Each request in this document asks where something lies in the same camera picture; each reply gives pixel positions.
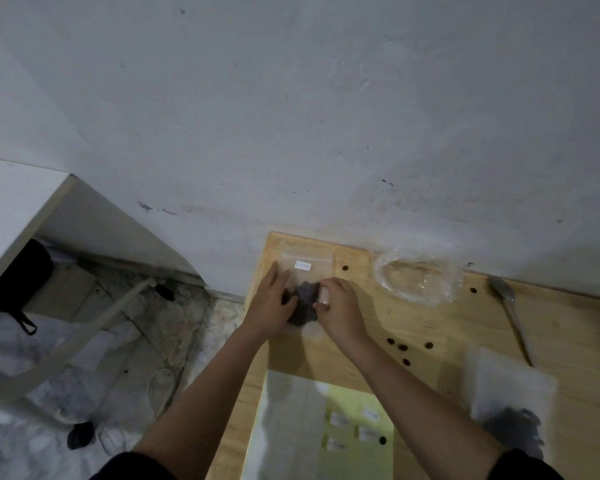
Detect black left sleeve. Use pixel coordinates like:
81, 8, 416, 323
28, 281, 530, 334
89, 451, 179, 480

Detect black cloth lump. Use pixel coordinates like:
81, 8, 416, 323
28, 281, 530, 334
67, 422, 97, 451

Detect frosted bag with dark beans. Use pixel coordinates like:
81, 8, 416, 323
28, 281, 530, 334
469, 347, 560, 461

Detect crumpled clear plastic bag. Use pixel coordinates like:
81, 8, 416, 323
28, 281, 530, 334
373, 249, 465, 307

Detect white cable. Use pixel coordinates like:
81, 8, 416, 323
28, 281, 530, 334
96, 368, 177, 456

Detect yellow-green paper sheet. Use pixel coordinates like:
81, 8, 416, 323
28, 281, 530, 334
323, 384, 397, 480

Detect pile of dark coffee beans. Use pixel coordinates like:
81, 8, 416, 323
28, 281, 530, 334
283, 281, 327, 328

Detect person's right forearm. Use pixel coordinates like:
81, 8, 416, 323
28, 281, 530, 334
342, 335, 511, 468

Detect white curved strap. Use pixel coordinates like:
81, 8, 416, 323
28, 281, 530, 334
0, 278, 158, 403

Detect metal spoon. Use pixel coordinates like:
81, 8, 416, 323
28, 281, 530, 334
487, 275, 537, 368

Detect black sleeve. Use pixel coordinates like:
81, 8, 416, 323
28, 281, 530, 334
89, 451, 179, 480
486, 448, 566, 480

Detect person's left hand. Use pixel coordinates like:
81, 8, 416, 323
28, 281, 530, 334
242, 261, 299, 340

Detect black right sleeve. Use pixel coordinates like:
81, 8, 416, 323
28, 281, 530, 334
486, 448, 566, 480

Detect clear zip bag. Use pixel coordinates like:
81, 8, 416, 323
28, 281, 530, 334
281, 251, 337, 341

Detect black bag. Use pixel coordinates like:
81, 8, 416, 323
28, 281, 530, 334
0, 239, 55, 336

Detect scattered loose coffee beans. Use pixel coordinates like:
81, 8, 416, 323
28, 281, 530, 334
342, 265, 479, 445

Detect white desk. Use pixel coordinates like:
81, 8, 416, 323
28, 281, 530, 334
0, 156, 77, 301

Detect cardboard box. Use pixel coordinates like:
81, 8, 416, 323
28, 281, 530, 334
24, 266, 102, 324

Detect person's left forearm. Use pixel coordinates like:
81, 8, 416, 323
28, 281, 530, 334
130, 322, 273, 465

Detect person's right hand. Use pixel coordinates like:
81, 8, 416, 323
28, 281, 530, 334
312, 277, 371, 348

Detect stack of empty zip bags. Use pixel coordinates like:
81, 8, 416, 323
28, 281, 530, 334
241, 370, 396, 480

